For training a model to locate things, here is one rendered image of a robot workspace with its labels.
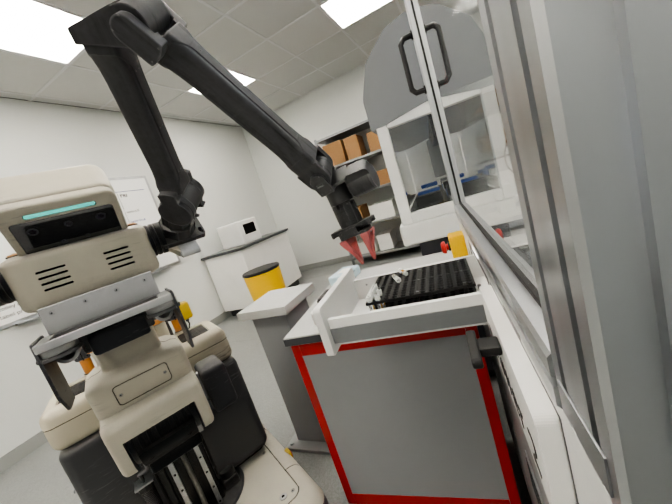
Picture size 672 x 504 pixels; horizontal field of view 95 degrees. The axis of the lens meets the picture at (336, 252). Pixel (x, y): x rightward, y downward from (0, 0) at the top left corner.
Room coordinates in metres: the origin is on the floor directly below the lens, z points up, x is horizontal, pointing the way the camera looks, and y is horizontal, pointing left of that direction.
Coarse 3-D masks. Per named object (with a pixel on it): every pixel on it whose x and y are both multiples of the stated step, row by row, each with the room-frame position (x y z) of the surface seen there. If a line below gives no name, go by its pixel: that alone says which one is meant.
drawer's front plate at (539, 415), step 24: (480, 288) 0.46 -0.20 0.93; (504, 312) 0.37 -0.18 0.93; (504, 336) 0.32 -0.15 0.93; (504, 360) 0.33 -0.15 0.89; (528, 360) 0.27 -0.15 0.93; (528, 384) 0.24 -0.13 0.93; (528, 408) 0.22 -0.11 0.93; (552, 408) 0.21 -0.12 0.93; (552, 432) 0.20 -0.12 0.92; (552, 456) 0.20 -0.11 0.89; (552, 480) 0.20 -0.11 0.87
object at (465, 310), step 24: (432, 264) 0.77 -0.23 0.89; (360, 288) 0.84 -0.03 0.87; (360, 312) 0.61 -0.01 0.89; (384, 312) 0.58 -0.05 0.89; (408, 312) 0.56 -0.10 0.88; (432, 312) 0.55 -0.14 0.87; (456, 312) 0.53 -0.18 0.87; (480, 312) 0.52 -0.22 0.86; (336, 336) 0.62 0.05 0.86; (360, 336) 0.60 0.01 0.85; (384, 336) 0.58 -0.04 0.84
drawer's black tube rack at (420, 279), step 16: (416, 272) 0.73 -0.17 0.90; (432, 272) 0.69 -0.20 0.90; (448, 272) 0.67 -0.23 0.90; (464, 272) 0.64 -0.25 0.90; (384, 288) 0.69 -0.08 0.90; (400, 288) 0.65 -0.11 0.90; (416, 288) 0.62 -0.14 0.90; (432, 288) 0.61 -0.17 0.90; (448, 288) 0.57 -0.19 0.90; (464, 288) 0.57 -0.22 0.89; (400, 304) 0.65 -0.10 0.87
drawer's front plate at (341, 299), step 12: (348, 276) 0.83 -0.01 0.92; (336, 288) 0.72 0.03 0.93; (348, 288) 0.80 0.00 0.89; (324, 300) 0.65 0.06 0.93; (336, 300) 0.70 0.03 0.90; (348, 300) 0.77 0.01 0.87; (324, 312) 0.62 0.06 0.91; (336, 312) 0.68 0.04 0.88; (348, 312) 0.75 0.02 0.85; (324, 324) 0.61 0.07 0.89; (324, 336) 0.61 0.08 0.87; (336, 348) 0.62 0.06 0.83
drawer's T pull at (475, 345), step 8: (472, 336) 0.37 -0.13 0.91; (472, 344) 0.35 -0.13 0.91; (480, 344) 0.35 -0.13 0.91; (488, 344) 0.34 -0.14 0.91; (496, 344) 0.34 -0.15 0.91; (472, 352) 0.33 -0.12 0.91; (480, 352) 0.34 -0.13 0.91; (488, 352) 0.33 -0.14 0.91; (496, 352) 0.33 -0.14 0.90; (472, 360) 0.32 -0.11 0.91; (480, 360) 0.32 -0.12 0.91; (480, 368) 0.32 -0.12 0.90
